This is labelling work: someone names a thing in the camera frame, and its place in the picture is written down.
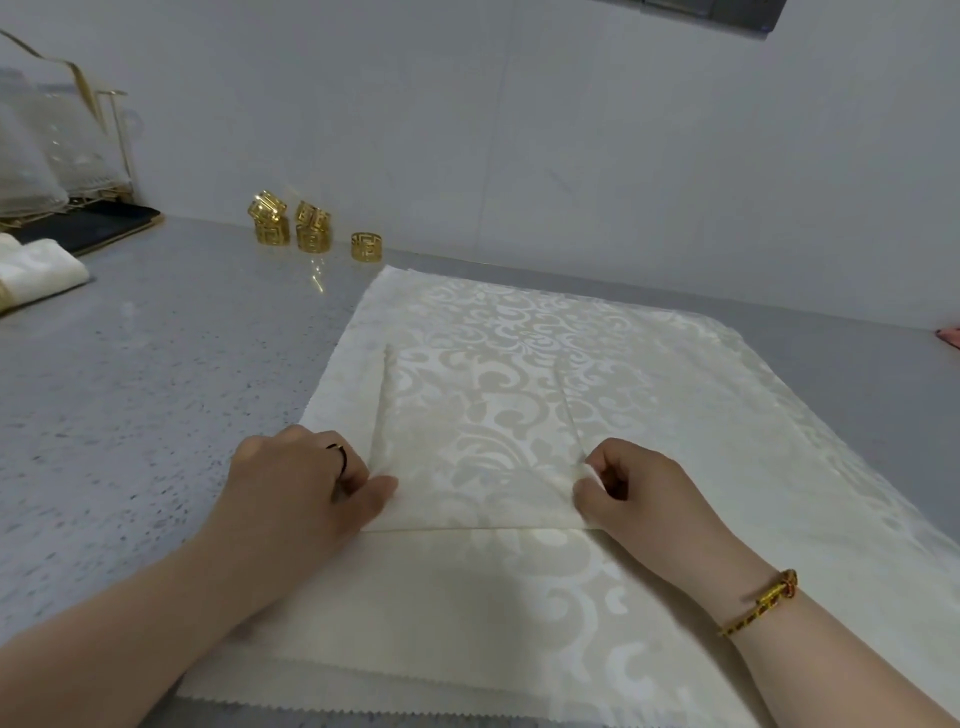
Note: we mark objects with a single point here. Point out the person's left hand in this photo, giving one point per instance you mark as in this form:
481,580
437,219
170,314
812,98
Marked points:
285,502

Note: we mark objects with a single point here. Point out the person's right hand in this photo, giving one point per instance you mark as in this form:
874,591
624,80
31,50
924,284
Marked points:
652,510

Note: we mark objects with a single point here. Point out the person's right thumb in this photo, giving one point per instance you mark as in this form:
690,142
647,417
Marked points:
589,506

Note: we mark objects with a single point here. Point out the person's left thumb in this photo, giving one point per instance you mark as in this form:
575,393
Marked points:
371,497

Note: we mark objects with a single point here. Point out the cream damask napkin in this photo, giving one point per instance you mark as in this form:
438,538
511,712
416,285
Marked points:
480,450

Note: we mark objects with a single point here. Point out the person's left forearm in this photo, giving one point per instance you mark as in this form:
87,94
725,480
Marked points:
112,637

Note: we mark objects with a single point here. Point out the person's right forearm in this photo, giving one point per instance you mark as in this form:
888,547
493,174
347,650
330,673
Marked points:
817,660

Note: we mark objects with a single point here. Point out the large cream damask cloth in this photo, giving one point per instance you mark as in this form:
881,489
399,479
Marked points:
675,390

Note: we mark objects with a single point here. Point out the black tray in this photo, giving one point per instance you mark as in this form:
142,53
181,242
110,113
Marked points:
97,225

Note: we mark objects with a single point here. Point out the rolled white napkin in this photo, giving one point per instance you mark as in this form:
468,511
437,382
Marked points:
41,270

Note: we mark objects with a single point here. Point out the clear ribbed drinking glass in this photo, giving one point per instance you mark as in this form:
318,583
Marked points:
90,157
26,165

